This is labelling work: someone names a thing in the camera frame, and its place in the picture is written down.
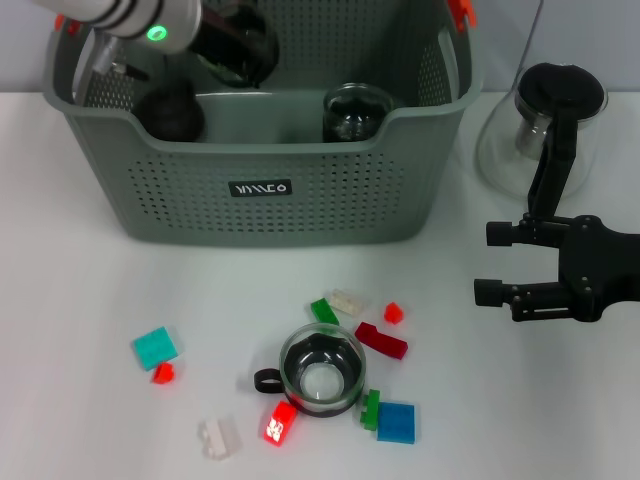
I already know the translucent white building block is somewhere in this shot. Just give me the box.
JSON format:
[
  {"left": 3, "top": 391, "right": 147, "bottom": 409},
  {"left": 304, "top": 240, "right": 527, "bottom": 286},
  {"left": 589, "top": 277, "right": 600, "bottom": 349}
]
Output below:
[{"left": 327, "top": 288, "right": 369, "bottom": 317}]

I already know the green stepped building block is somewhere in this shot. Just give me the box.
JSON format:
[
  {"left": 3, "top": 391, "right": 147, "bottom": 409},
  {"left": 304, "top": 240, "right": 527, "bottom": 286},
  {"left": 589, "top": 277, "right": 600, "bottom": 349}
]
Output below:
[{"left": 360, "top": 388, "right": 382, "bottom": 432}]

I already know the glass teacup with black base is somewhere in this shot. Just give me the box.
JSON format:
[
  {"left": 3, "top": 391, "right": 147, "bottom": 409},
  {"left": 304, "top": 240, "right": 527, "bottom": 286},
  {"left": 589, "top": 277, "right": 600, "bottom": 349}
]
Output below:
[
  {"left": 253, "top": 322, "right": 369, "bottom": 419},
  {"left": 322, "top": 83, "right": 394, "bottom": 134},
  {"left": 322, "top": 107, "right": 387, "bottom": 144},
  {"left": 197, "top": 47, "right": 276, "bottom": 90}
]

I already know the dark red long building block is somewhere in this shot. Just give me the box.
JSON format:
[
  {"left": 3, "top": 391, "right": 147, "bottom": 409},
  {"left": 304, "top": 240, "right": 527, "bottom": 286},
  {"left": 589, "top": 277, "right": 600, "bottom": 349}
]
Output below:
[{"left": 354, "top": 322, "right": 409, "bottom": 361}]

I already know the small black clay teapot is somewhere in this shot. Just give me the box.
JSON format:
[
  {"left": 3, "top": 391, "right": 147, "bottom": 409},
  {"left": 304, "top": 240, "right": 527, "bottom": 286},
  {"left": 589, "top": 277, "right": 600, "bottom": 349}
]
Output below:
[{"left": 132, "top": 79, "right": 207, "bottom": 142}]

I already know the black cable with silver plug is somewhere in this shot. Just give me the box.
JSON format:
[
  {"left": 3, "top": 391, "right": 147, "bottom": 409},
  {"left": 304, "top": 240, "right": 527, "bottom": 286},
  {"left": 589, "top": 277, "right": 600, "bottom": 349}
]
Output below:
[{"left": 92, "top": 34, "right": 174, "bottom": 89}]

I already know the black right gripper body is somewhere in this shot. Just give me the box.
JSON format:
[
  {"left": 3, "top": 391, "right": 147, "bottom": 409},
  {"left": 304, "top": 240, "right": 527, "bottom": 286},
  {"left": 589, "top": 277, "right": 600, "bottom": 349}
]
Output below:
[{"left": 552, "top": 214, "right": 640, "bottom": 322}]

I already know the bright red rectangular building block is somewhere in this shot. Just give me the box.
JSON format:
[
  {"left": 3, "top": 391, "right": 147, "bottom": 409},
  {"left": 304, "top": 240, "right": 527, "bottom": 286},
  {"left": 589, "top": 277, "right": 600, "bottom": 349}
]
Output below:
[{"left": 262, "top": 400, "right": 300, "bottom": 445}]

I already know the teal building block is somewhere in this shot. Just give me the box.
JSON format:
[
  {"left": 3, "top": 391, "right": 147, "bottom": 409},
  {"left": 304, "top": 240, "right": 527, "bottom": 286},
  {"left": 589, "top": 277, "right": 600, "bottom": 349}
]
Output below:
[{"left": 131, "top": 326, "right": 180, "bottom": 372}]

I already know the blue square building block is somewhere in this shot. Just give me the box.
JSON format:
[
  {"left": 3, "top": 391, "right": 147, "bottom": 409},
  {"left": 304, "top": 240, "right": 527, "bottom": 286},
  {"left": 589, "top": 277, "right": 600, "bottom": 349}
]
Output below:
[{"left": 375, "top": 401, "right": 417, "bottom": 444}]

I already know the glass pitcher with black lid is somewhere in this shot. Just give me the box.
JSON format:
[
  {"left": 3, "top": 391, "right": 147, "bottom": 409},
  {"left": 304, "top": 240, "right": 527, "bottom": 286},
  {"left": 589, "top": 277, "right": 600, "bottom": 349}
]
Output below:
[{"left": 474, "top": 62, "right": 609, "bottom": 216}]

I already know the grey perforated storage bin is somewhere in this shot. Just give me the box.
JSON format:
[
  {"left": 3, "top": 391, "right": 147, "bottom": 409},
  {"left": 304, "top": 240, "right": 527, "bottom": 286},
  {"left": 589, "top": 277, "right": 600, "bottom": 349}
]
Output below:
[{"left": 40, "top": 0, "right": 485, "bottom": 249}]

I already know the green rectangular building block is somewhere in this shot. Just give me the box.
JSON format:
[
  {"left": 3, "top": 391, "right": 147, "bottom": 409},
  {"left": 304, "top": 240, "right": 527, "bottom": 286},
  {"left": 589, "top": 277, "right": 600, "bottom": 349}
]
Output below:
[{"left": 309, "top": 298, "right": 341, "bottom": 326}]

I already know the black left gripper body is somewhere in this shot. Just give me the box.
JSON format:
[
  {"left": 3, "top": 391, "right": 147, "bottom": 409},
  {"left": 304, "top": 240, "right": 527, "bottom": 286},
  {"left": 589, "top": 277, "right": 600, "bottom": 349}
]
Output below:
[{"left": 192, "top": 0, "right": 279, "bottom": 66}]

